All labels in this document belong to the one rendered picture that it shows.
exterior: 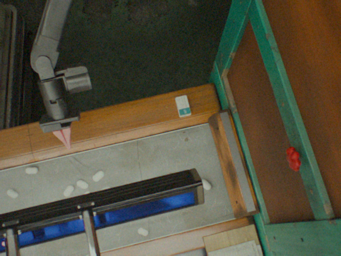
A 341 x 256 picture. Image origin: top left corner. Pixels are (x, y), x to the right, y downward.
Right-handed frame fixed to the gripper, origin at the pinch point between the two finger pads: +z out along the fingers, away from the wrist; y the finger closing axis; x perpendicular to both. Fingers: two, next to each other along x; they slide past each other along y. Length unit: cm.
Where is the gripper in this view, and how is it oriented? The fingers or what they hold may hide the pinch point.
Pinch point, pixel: (68, 145)
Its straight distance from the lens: 110.8
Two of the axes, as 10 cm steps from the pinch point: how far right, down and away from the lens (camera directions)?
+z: 1.5, 8.9, 4.4
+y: 9.8, -2.0, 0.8
